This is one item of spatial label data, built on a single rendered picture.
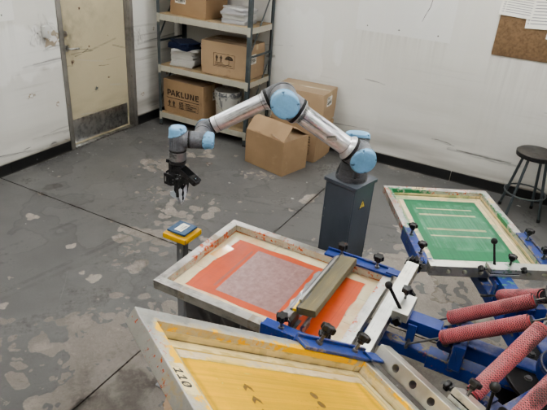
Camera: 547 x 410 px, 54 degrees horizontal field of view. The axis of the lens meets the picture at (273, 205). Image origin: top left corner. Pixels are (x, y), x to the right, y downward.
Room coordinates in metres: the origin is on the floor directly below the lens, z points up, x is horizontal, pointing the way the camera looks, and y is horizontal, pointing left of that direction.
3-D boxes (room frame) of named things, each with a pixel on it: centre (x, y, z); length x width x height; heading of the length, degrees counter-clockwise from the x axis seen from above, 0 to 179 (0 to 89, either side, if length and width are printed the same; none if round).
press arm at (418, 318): (1.52, -0.54, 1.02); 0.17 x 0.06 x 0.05; 64
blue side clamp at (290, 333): (1.42, -0.13, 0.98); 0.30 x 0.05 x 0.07; 64
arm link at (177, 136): (2.14, 0.43, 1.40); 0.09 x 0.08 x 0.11; 94
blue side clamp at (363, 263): (1.92, -0.38, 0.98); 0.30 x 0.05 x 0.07; 64
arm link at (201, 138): (2.17, 0.33, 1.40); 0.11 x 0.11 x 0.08; 4
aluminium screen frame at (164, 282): (1.77, -0.04, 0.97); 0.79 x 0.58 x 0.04; 64
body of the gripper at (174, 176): (2.15, 0.44, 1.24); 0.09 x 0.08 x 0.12; 64
